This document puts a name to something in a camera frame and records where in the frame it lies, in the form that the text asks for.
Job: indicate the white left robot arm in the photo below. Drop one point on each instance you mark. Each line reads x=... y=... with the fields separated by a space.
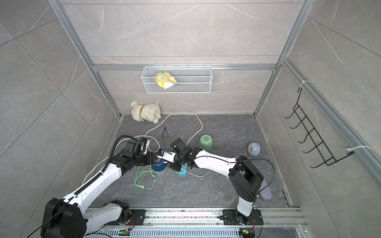
x=69 y=217

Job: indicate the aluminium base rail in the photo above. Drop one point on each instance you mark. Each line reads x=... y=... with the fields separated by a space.
x=196 y=223

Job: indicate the white wire mesh basket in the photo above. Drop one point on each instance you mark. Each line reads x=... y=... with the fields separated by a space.
x=190 y=79

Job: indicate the grey round alarm clock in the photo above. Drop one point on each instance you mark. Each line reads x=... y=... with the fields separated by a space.
x=254 y=149

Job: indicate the black wall hook rack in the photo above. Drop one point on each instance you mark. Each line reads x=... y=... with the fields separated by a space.
x=312 y=135

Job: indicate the cream plush toy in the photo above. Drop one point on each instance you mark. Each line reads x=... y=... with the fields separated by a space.
x=149 y=112

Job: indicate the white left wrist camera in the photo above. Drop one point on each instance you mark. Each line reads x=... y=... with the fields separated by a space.
x=144 y=145

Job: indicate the yellow crumpled bag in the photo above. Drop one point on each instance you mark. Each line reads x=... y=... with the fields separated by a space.
x=165 y=80

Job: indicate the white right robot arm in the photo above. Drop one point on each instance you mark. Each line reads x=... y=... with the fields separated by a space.
x=245 y=177

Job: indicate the teal power strip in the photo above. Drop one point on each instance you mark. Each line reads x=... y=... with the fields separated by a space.
x=183 y=171

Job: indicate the green cordless meat grinder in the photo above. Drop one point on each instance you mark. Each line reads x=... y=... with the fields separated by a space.
x=205 y=142

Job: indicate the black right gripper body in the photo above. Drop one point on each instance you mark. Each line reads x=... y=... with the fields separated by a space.
x=178 y=160

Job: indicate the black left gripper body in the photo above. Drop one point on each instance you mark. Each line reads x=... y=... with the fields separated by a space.
x=145 y=160

